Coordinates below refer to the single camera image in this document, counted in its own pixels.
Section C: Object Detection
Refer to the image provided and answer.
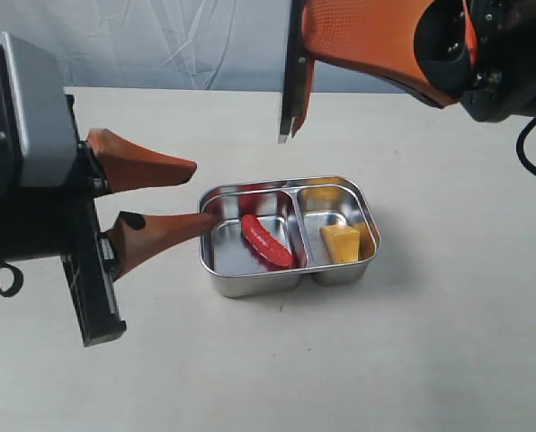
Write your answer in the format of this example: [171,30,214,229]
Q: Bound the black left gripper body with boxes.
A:
[0,94,128,348]

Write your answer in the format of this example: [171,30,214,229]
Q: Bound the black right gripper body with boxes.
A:
[414,0,536,122]

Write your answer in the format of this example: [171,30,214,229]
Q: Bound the grey lunch box lid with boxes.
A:
[278,0,314,144]

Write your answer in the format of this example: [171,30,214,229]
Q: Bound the red toy sausage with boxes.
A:
[240,214,293,268]

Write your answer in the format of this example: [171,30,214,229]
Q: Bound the steel two-compartment lunch box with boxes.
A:
[199,175,380,298]

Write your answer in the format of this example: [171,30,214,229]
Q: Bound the yellow toy cheese wedge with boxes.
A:
[320,224,360,265]

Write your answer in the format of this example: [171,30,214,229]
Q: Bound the white backdrop cloth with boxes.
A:
[0,0,536,95]

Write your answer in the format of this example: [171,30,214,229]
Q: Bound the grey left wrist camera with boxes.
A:
[0,31,77,197]

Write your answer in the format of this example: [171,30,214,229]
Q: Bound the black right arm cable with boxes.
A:
[514,116,536,185]

